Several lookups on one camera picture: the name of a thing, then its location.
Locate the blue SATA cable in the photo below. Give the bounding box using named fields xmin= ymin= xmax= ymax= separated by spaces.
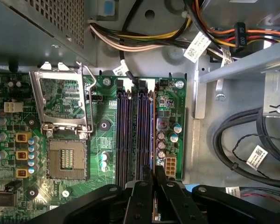
xmin=183 ymin=183 xmax=196 ymax=193

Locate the green motherboard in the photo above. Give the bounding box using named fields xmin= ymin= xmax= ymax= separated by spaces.
xmin=0 ymin=70 xmax=187 ymax=224

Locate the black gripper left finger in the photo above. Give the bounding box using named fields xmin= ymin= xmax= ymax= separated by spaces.
xmin=32 ymin=164 xmax=154 ymax=224

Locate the black board cable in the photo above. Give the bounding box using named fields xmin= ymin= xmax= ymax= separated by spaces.
xmin=119 ymin=0 xmax=143 ymax=86

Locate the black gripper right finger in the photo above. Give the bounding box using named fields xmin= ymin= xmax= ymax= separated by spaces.
xmin=155 ymin=165 xmax=280 ymax=224

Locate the CPU socket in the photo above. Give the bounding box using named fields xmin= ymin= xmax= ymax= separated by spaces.
xmin=46 ymin=139 xmax=88 ymax=180

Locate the black open PC case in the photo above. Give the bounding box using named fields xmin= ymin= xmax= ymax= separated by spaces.
xmin=0 ymin=0 xmax=280 ymax=224

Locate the orange power wire bundle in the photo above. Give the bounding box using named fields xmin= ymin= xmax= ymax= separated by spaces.
xmin=190 ymin=0 xmax=280 ymax=56

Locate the metal socket cover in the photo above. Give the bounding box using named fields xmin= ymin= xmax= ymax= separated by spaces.
xmin=29 ymin=61 xmax=89 ymax=139

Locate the pale yellow wire bundle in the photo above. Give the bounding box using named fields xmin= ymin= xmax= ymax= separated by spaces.
xmin=87 ymin=17 xmax=192 ymax=51

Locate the wire locking lever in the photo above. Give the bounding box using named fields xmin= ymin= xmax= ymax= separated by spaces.
xmin=76 ymin=61 xmax=96 ymax=135

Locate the grey power supply unit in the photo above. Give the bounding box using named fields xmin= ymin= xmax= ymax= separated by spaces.
xmin=0 ymin=0 xmax=101 ymax=70

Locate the thin black twisted wire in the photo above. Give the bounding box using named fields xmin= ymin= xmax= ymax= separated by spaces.
xmin=231 ymin=133 xmax=280 ymax=180

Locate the dark RAM stick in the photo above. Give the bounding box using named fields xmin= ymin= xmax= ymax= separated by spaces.
xmin=150 ymin=90 xmax=161 ymax=221

